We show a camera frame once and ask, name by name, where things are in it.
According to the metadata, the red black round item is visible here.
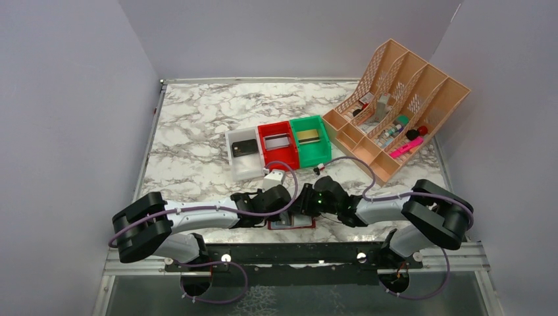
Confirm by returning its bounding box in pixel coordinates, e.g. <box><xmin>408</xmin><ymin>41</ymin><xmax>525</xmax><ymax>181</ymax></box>
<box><xmin>405</xmin><ymin>126</ymin><xmax>428</xmax><ymax>141</ymax></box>

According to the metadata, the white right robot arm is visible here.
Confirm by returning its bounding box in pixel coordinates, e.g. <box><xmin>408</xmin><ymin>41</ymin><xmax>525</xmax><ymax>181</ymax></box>
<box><xmin>289</xmin><ymin>176</ymin><xmax>474</xmax><ymax>267</ymax></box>

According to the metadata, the silver card in red bin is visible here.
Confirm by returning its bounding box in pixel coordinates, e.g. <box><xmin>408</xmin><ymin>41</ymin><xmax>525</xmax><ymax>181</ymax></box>
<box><xmin>263</xmin><ymin>134</ymin><xmax>291</xmax><ymax>151</ymax></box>

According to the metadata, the beige desk organizer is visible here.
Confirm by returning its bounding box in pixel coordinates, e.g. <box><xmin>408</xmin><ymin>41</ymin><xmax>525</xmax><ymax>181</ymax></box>
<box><xmin>322</xmin><ymin>39</ymin><xmax>470</xmax><ymax>186</ymax></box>

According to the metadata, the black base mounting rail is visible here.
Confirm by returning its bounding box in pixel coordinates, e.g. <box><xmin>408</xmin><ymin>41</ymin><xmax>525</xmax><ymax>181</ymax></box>
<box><xmin>165</xmin><ymin>242</ymin><xmax>398</xmax><ymax>286</ymax></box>

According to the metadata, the red plastic bin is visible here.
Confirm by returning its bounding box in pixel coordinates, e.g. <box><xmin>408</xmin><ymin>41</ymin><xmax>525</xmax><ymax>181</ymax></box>
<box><xmin>257</xmin><ymin>121</ymin><xmax>300</xmax><ymax>170</ymax></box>

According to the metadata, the gold card in green bin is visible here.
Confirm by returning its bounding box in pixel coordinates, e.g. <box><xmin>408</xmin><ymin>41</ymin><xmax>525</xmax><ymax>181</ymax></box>
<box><xmin>296</xmin><ymin>129</ymin><xmax>320</xmax><ymax>144</ymax></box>

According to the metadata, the white plastic bin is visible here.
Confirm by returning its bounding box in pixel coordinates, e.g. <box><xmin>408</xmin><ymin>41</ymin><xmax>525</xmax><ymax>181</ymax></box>
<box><xmin>225</xmin><ymin>127</ymin><xmax>265</xmax><ymax>182</ymax></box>

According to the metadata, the pink highlighter marker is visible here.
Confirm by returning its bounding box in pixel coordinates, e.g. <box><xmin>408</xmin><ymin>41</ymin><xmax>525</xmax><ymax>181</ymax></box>
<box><xmin>389</xmin><ymin>136</ymin><xmax>424</xmax><ymax>159</ymax></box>

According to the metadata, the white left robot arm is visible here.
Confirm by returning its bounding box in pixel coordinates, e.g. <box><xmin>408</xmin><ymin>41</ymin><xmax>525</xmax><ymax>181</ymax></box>
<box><xmin>109</xmin><ymin>185</ymin><xmax>294</xmax><ymax>263</ymax></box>

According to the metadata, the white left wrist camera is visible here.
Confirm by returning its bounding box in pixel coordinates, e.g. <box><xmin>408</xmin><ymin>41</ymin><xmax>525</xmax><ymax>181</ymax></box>
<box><xmin>262</xmin><ymin>169</ymin><xmax>286</xmax><ymax>191</ymax></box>

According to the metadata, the red leather card holder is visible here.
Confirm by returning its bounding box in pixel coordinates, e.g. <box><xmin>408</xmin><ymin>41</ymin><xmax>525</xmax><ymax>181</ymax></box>
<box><xmin>267</xmin><ymin>214</ymin><xmax>316</xmax><ymax>230</ymax></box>

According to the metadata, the green plastic bin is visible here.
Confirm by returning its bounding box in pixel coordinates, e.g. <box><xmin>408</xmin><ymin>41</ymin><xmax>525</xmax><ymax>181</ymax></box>
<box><xmin>289</xmin><ymin>115</ymin><xmax>332</xmax><ymax>169</ymax></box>

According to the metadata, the green capped tube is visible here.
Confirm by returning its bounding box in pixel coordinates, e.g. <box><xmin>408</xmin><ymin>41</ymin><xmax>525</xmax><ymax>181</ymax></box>
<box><xmin>388</xmin><ymin>115</ymin><xmax>409</xmax><ymax>136</ymax></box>

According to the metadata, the grey box in organizer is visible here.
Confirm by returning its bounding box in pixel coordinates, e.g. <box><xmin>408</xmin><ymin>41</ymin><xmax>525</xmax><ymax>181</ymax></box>
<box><xmin>372</xmin><ymin>93</ymin><xmax>391</xmax><ymax>122</ymax></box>

